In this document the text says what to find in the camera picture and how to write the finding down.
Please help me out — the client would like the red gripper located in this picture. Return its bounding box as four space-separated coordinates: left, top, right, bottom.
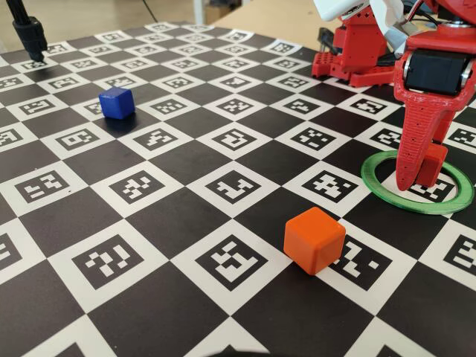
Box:
393 25 476 192

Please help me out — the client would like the red cube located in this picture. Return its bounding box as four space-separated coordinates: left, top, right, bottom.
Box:
415 144 449 187

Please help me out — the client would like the blue cube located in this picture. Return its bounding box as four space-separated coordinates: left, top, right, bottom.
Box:
98 86 135 120

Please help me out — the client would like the red robot base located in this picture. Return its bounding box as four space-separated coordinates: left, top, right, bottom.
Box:
311 16 401 89

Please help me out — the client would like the orange cube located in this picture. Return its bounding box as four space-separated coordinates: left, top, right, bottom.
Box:
283 206 347 276

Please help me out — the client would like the cardboard box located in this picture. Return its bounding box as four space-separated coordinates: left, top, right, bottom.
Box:
206 2 242 20

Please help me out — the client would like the black white marker mat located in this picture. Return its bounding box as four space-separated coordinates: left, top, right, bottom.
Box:
0 21 476 357

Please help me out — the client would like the green ring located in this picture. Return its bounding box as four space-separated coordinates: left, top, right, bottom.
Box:
360 149 476 216

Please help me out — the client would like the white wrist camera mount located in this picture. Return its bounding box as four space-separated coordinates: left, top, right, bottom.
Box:
313 0 406 57

